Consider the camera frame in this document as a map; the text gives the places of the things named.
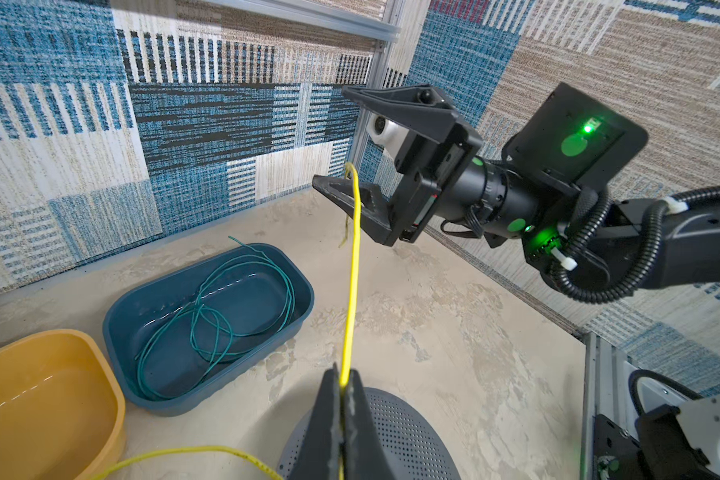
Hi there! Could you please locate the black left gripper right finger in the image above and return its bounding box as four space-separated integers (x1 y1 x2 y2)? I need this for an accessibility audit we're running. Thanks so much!
341 369 394 480

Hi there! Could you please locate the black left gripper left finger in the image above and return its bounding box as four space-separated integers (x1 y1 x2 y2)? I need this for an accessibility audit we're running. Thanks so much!
289 365 343 480

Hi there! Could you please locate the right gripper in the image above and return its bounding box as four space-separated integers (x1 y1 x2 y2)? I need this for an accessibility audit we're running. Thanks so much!
312 84 483 246

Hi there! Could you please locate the yellow cable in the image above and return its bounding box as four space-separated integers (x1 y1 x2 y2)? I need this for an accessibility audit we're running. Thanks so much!
89 161 364 480

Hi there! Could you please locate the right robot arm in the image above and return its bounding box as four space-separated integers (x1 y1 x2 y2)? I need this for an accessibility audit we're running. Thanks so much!
312 83 720 304

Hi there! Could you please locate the dark grey perforated spool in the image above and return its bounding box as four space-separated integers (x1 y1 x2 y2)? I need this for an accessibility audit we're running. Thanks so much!
277 385 459 479

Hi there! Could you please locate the teal plastic bin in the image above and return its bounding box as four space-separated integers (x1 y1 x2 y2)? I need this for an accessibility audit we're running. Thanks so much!
102 243 315 416

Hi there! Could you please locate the yellow plastic bin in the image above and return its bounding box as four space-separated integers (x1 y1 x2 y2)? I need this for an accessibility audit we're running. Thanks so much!
0 329 126 479

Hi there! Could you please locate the green cable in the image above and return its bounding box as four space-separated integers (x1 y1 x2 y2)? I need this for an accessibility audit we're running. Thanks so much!
134 235 297 401

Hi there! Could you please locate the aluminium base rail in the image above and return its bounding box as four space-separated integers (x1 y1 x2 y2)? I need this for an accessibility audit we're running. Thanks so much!
580 332 720 480

